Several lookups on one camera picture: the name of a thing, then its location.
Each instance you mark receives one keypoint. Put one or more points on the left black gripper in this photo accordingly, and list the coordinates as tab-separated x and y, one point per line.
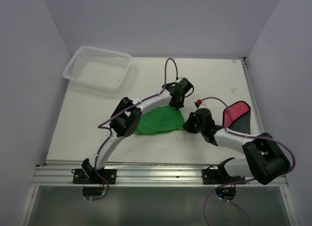
179	104

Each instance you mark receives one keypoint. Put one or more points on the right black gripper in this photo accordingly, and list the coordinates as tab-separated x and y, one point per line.
187	126

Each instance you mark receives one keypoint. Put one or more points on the green microfiber towel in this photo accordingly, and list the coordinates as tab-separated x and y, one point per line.
161	120

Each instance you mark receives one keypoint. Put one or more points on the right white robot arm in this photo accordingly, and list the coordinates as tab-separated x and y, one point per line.
264	159

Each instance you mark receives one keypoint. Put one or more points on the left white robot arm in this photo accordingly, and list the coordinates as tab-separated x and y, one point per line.
125	120

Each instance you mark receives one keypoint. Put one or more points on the white plastic basket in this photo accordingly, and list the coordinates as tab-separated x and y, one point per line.
98	68

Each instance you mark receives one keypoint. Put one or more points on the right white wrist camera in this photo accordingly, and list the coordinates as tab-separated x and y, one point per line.
200	104

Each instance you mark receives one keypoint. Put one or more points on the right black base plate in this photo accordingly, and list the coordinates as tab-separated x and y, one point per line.
213	176

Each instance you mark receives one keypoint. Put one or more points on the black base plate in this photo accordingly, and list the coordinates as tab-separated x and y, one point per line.
80	177
213	176

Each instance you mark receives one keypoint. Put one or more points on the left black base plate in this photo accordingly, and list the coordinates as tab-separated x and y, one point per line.
80	177

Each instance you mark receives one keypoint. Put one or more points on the aluminium mounting rail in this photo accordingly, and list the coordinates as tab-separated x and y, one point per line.
128	175

